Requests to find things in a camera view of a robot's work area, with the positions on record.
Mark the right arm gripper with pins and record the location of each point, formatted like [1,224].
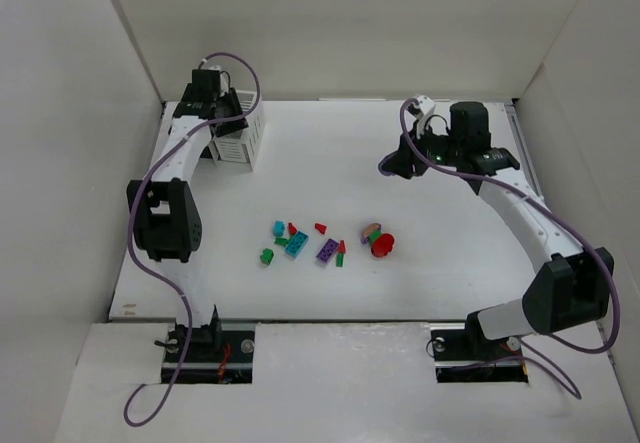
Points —
[400,158]

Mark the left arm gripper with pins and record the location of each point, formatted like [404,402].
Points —
[232,114]

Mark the purple patterned lego piece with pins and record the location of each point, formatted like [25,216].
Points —
[372,228]

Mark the red flower lego piece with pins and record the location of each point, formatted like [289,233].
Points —
[383,246]

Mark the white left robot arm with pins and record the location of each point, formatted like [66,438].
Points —
[165,228]

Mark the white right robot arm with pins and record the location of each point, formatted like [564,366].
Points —
[573,282]

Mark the white slotted container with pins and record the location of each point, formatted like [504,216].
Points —
[241,147]

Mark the red curved lego piece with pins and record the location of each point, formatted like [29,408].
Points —
[320,226]

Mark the purple flat lego brick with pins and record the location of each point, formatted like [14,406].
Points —
[327,251]

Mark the teal flat lego brick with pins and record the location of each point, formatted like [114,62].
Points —
[296,244]

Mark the small teal lego piece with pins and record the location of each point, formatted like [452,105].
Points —
[278,229]

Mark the small green flat lego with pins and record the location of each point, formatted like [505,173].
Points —
[281,241]

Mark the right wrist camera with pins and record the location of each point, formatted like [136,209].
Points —
[422,108]

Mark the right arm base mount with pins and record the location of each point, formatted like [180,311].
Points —
[460,356]

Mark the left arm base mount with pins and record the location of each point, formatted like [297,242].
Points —
[220,353]

